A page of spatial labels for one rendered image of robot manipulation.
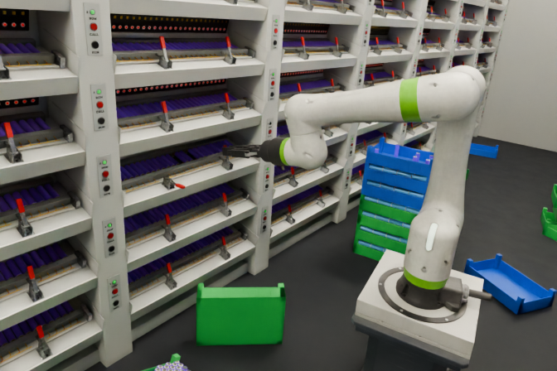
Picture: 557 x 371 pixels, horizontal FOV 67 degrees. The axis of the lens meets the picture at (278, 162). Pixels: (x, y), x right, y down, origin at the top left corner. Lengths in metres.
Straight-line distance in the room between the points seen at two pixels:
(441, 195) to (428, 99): 0.36
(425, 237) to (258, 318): 0.65
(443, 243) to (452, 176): 0.22
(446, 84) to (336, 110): 0.29
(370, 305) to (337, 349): 0.38
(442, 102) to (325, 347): 0.96
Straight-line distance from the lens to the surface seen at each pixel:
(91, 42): 1.16
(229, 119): 1.51
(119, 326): 1.52
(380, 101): 1.14
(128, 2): 1.22
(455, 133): 1.29
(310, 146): 1.25
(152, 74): 1.27
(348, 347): 1.64
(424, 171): 1.91
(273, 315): 1.53
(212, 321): 1.54
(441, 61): 3.48
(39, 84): 1.13
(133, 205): 1.34
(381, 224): 2.05
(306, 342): 1.63
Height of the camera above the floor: 1.10
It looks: 19 degrees down
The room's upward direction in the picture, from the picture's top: 4 degrees clockwise
